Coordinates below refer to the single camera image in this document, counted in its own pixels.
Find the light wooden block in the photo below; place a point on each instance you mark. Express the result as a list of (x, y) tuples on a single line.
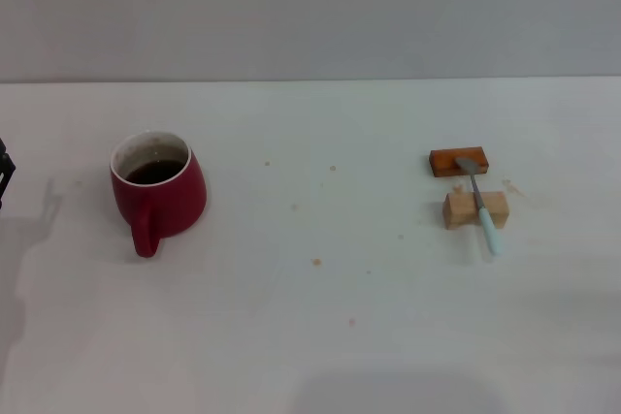
[(458, 211)]

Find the dark orange wooden block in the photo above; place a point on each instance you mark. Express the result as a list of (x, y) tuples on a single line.
[(444, 163)]

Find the dark brown coffee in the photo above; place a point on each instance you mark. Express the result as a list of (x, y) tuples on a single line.
[(155, 172)]

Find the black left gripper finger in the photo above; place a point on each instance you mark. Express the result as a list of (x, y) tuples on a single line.
[(5, 171)]

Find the red ceramic cup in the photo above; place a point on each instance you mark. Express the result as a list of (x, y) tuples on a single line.
[(179, 205)]

